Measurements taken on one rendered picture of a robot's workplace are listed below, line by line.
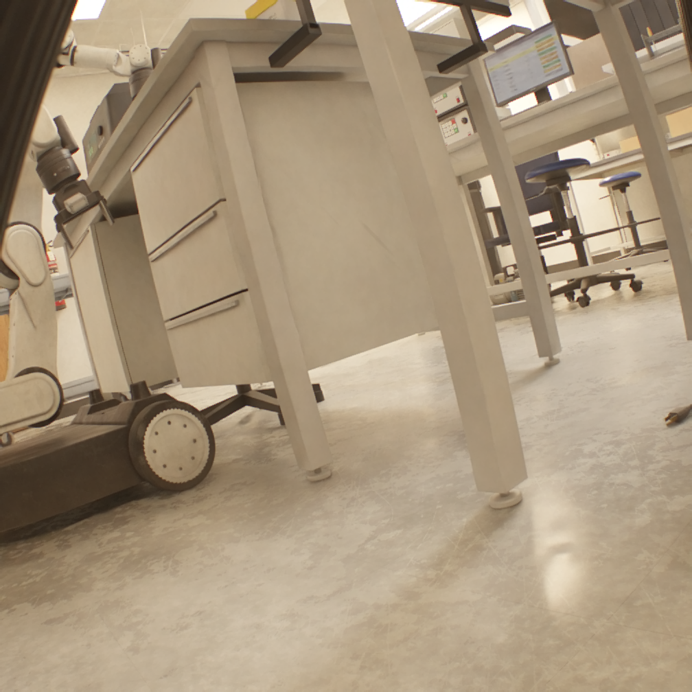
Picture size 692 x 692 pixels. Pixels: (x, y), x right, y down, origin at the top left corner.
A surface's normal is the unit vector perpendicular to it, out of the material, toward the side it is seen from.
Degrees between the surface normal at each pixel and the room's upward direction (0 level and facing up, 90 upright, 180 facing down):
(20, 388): 90
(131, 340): 90
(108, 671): 0
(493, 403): 90
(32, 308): 115
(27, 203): 90
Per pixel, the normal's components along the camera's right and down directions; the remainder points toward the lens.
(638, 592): -0.25, -0.97
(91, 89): 0.58, -0.11
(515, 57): -0.79, 0.17
